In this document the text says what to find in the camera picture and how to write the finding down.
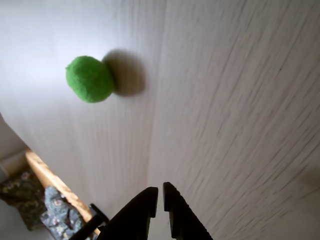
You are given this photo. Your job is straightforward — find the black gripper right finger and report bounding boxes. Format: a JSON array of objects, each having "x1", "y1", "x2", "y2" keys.
[{"x1": 162, "y1": 181, "x2": 214, "y2": 240}]

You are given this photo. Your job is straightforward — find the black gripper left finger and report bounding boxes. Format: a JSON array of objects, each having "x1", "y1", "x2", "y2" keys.
[{"x1": 99, "y1": 186, "x2": 159, "y2": 240}]

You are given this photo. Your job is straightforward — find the green pompom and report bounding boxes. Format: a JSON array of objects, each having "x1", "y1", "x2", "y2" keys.
[{"x1": 65, "y1": 55, "x2": 116, "y2": 104}]

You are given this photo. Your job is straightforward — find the grey-blue floral fabric cushion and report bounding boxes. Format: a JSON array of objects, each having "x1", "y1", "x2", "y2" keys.
[{"x1": 40, "y1": 185, "x2": 86, "y2": 240}]

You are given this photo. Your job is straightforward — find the dark floral fabric cushion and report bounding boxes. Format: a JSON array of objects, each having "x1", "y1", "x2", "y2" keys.
[{"x1": 0, "y1": 170, "x2": 47, "y2": 231}]

